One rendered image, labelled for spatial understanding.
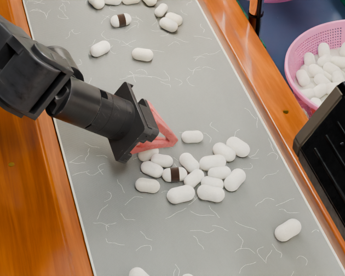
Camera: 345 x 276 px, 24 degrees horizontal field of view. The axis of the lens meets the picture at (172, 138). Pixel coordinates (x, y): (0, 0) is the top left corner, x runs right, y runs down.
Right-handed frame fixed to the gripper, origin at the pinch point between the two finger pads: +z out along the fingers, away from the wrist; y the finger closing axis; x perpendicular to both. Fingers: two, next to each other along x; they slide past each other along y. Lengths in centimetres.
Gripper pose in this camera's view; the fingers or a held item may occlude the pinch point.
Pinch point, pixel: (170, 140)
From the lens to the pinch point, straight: 112.9
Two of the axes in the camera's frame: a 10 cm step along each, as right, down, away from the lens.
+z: 7.3, 3.0, 6.1
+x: -6.1, 6.8, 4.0
